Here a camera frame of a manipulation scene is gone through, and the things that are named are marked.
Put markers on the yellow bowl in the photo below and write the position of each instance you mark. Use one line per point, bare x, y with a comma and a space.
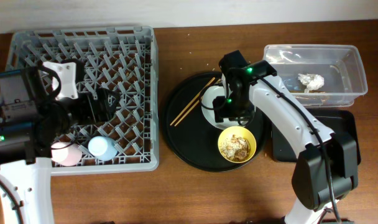
242, 132

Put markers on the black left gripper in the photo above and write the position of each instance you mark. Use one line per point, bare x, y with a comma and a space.
105, 111

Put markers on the pink cup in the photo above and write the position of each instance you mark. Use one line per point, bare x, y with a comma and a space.
66, 153

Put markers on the brown Nescafe stick packet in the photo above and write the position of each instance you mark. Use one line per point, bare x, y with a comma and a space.
310, 95

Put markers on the clear plastic bin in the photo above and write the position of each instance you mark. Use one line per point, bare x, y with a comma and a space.
340, 65

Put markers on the black rectangular tray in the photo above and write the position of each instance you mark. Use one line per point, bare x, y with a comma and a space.
340, 121

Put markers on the round black tray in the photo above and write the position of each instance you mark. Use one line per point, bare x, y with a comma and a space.
194, 140

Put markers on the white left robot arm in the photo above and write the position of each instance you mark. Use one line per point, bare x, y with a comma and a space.
38, 104

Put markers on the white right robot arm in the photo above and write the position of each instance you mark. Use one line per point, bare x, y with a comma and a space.
327, 162

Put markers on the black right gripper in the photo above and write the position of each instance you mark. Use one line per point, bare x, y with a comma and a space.
221, 110

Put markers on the blue cup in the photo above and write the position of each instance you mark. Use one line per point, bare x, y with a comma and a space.
102, 148

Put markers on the food scraps pile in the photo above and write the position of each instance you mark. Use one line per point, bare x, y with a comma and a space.
235, 148

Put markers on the grey dishwasher rack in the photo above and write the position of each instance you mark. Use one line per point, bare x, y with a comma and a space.
121, 59

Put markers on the wooden chopstick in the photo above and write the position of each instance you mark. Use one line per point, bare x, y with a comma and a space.
192, 106
190, 103

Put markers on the grey plate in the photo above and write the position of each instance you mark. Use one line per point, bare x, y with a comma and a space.
209, 105

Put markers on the white tissue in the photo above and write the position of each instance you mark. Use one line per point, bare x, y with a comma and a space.
311, 81

